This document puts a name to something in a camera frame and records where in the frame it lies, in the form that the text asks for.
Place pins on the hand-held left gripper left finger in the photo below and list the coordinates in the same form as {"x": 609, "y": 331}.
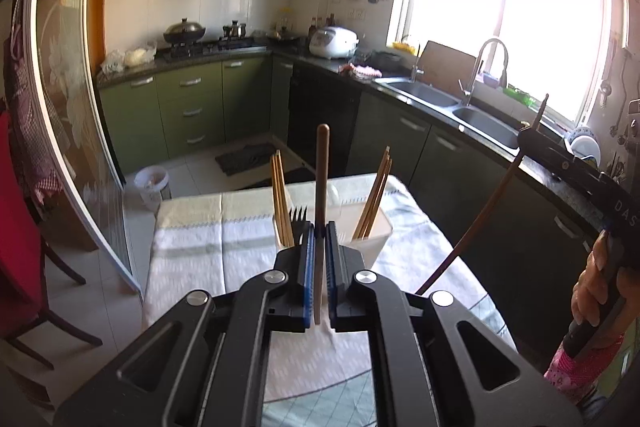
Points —
{"x": 307, "y": 279}

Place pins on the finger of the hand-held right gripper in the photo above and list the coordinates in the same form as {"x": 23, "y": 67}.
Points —
{"x": 560, "y": 162}

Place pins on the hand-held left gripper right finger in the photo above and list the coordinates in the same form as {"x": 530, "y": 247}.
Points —
{"x": 330, "y": 279}

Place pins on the black fork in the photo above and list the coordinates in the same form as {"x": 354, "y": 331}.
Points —
{"x": 298, "y": 227}

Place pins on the white plastic utensil holder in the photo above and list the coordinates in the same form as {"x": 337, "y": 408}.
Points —
{"x": 375, "y": 237}

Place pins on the light wooden chopstick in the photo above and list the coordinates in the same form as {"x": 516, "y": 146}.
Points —
{"x": 372, "y": 192}
{"x": 278, "y": 197}
{"x": 378, "y": 202}
{"x": 285, "y": 197}

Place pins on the brown wooden spoon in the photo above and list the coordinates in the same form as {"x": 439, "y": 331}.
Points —
{"x": 321, "y": 167}

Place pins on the long dark wooden chopstick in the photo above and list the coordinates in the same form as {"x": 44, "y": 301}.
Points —
{"x": 470, "y": 237}

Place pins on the person's right forearm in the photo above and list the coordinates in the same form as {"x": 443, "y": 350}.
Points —
{"x": 580, "y": 369}

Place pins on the person's right hand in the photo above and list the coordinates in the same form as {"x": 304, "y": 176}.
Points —
{"x": 590, "y": 287}

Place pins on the white dishes in rack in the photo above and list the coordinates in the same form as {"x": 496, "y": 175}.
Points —
{"x": 585, "y": 147}

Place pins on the green plastic item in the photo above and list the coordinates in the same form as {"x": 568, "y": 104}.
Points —
{"x": 517, "y": 95}

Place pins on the hanging metal ladles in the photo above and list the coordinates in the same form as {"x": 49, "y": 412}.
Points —
{"x": 617, "y": 107}

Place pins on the steel kitchen sink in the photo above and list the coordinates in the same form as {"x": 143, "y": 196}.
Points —
{"x": 485, "y": 122}

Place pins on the purple bowl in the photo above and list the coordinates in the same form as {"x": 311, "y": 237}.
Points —
{"x": 492, "y": 80}

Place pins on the striped pale tablecloth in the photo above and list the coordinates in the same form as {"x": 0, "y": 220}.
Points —
{"x": 210, "y": 227}

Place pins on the large steel faucet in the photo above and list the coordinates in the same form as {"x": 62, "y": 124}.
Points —
{"x": 482, "y": 52}

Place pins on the dark sink cabinet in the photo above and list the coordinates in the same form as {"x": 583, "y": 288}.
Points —
{"x": 425, "y": 157}

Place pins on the dark floor mat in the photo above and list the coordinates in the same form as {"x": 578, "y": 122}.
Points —
{"x": 245, "y": 159}

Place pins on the brown cutting board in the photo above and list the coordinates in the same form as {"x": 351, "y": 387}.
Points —
{"x": 445, "y": 67}

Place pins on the kitchen window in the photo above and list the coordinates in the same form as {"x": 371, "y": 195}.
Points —
{"x": 500, "y": 7}

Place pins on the small steel faucet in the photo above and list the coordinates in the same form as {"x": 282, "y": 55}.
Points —
{"x": 416, "y": 67}

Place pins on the white trash bin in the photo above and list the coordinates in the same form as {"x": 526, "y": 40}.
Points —
{"x": 151, "y": 189}

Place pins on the yellow sponge tray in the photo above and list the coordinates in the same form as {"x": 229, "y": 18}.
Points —
{"x": 405, "y": 48}

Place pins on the black cooking pot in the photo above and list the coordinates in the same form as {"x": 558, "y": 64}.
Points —
{"x": 387, "y": 59}

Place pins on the green base cabinet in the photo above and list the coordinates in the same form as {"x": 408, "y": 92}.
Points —
{"x": 195, "y": 107}

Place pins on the pink dish cloth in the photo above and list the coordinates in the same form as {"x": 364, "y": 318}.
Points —
{"x": 360, "y": 71}

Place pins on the white rice cooker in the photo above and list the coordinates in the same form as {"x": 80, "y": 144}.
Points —
{"x": 332, "y": 43}

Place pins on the black frying pan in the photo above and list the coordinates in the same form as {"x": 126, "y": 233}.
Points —
{"x": 284, "y": 37}

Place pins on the black gas stove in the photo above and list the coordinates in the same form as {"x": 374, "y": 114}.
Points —
{"x": 210, "y": 48}

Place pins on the dark sauce bottles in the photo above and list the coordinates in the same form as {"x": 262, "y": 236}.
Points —
{"x": 322, "y": 23}

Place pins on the small black pot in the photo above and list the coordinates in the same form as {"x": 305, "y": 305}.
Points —
{"x": 234, "y": 31}

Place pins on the yellow oil bottle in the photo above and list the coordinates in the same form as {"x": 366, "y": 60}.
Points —
{"x": 285, "y": 19}

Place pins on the black wok with lid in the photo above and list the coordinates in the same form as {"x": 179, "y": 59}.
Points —
{"x": 184, "y": 32}

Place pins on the plastic bags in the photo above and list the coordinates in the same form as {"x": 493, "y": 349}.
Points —
{"x": 132, "y": 58}

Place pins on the floral glass sliding door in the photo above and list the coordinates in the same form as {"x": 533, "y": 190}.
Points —
{"x": 75, "y": 107}

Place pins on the red wooden chair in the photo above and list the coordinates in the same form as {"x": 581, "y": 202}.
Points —
{"x": 12, "y": 217}

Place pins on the checked hanging cloth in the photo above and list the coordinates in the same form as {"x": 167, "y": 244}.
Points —
{"x": 30, "y": 107}

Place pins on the wall socket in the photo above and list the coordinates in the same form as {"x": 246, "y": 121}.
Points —
{"x": 356, "y": 13}

